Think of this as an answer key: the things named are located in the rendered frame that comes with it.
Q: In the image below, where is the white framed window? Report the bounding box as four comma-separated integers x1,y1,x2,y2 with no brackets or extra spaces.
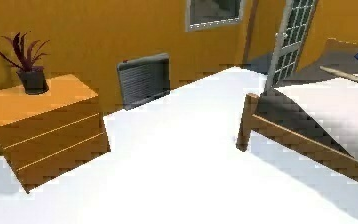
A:
185,0,246,33

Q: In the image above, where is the white glass pane door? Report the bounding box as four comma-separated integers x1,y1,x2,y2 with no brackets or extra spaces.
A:
263,0,319,96

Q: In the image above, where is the wooden chest of drawers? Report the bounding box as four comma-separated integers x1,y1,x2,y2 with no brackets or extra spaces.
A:
0,73,112,194

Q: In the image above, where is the dark red house plant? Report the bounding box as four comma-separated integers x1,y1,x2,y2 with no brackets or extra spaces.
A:
0,31,51,96

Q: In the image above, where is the grey wall radiator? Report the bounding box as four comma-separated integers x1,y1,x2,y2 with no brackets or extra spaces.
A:
116,52,171,111

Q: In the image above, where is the brown wooden door frame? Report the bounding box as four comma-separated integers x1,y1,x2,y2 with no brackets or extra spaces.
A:
242,0,260,66

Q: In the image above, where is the wooden frame bed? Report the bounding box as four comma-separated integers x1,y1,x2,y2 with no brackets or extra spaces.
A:
235,74,358,188

